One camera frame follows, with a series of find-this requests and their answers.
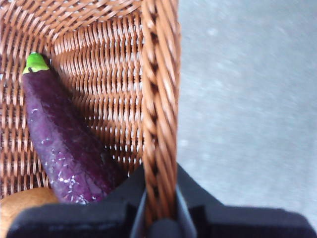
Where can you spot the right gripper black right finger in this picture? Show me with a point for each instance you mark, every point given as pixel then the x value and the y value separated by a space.
pixel 235 223

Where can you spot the brown potato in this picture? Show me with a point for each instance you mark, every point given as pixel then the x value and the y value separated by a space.
pixel 22 200

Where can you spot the brown woven wicker basket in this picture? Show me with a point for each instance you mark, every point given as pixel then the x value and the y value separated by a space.
pixel 111 74

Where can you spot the purple eggplant with green stem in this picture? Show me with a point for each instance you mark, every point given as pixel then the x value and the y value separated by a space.
pixel 64 138

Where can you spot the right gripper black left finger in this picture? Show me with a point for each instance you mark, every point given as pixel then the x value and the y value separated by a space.
pixel 86 220

